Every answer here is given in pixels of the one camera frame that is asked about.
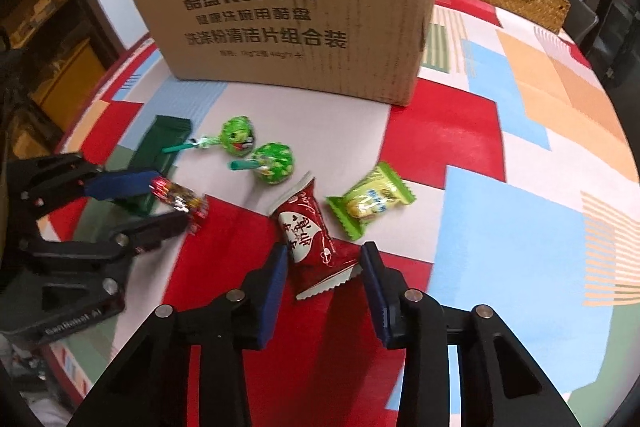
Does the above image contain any red shiny candy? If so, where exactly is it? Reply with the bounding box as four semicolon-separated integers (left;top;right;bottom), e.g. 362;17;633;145
150;176;208;234

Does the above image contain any dark chair right far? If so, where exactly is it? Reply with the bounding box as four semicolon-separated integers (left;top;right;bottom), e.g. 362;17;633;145
563;0;599;44

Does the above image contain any green yellow snack packet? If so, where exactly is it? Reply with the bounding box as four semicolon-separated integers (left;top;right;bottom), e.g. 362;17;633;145
326;161;416;241

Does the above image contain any green lollipop left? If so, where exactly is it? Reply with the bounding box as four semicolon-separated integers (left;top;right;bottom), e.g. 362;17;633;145
160;116;256;157

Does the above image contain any green lollipop right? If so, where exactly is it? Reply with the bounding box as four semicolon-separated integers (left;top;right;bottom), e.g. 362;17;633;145
229;142;295;185

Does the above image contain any dark green packet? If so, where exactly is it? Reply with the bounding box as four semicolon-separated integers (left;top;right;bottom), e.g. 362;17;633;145
116;115;192;217

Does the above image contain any green lollipop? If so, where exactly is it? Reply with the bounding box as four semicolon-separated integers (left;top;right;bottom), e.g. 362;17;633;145
229;142;295;185
160;116;256;157

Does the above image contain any red snack packet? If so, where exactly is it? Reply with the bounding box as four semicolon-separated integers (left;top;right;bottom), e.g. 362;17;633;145
268;171;362;300

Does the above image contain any colourful patchwork tablecloth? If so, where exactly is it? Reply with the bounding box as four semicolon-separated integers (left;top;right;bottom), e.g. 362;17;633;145
43;0;639;426

